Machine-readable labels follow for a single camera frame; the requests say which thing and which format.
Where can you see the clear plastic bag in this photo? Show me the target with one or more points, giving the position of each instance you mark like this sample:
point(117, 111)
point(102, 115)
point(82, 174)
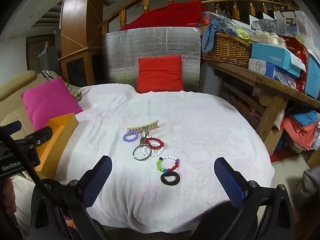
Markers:
point(225, 22)

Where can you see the white and blue box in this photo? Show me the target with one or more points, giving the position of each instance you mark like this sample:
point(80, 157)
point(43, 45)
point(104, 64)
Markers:
point(260, 67)

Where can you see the white blanket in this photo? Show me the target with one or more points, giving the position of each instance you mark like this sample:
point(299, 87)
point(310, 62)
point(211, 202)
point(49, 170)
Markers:
point(200, 130)

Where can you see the light blue flat box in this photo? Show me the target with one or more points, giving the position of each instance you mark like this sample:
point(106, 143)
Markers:
point(272, 55)

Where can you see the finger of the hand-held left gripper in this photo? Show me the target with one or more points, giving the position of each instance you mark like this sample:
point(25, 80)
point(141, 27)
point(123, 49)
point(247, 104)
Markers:
point(41, 133)
point(13, 125)

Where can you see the wooden side table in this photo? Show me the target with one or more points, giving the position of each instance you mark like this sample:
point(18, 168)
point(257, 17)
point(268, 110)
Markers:
point(270, 82)

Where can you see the silver insulation sheet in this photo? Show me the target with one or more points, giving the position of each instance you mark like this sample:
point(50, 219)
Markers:
point(125, 55)

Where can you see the red patterned box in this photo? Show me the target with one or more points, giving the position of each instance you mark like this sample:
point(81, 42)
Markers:
point(298, 52)

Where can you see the large red cushion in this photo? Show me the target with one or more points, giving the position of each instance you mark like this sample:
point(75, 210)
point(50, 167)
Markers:
point(170, 15)

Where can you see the beige leather sofa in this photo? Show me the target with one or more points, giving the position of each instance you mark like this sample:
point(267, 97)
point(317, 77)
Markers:
point(15, 85)

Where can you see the blue cloth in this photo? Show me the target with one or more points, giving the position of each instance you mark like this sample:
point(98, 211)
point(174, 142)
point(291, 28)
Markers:
point(210, 35)

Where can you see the pink pillow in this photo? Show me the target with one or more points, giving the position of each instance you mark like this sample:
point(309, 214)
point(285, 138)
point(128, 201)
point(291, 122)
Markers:
point(50, 102)

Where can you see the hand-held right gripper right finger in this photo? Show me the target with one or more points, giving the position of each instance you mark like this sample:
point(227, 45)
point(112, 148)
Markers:
point(228, 182)

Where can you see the small red pillow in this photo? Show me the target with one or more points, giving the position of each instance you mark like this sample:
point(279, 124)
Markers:
point(160, 73)

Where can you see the beige hair claw clip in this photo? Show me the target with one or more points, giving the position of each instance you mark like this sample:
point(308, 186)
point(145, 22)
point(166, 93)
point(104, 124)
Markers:
point(140, 128)

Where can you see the curved wooden cabinet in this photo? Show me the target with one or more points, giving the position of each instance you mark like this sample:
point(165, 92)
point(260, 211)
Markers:
point(80, 20)

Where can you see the dark window blind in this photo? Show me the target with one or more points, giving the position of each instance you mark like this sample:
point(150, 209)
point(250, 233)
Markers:
point(37, 52)

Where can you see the silver bangle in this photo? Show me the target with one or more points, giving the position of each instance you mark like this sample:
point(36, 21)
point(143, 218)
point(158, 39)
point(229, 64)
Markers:
point(135, 156)

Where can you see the clear plastic bin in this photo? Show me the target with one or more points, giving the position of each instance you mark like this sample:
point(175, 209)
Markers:
point(292, 22)

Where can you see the wicker basket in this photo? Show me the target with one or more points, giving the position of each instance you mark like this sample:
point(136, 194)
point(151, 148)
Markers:
point(227, 50)

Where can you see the stack of folded cloths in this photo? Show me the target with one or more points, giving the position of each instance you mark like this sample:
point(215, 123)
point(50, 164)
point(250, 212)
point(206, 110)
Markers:
point(300, 127)

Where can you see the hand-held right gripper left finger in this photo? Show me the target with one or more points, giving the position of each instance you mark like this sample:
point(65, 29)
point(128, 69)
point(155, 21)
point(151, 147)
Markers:
point(100, 177)

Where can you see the orange cardboard box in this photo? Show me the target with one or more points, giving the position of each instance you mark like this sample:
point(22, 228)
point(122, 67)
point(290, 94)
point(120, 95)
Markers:
point(67, 127)

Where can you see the grey cloth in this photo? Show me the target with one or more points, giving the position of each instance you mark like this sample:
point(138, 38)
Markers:
point(308, 187)

